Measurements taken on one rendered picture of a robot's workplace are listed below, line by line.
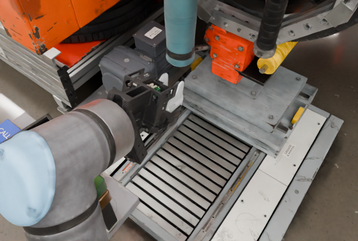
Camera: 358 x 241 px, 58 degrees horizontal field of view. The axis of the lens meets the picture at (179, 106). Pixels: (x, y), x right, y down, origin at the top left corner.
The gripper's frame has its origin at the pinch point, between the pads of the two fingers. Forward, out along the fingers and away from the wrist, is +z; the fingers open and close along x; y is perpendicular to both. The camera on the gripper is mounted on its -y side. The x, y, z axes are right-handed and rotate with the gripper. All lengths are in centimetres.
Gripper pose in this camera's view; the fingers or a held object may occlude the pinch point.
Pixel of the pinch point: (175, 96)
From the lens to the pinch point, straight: 64.5
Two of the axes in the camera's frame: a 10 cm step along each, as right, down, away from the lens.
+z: 4.8, -3.3, 8.1
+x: -8.4, -4.3, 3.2
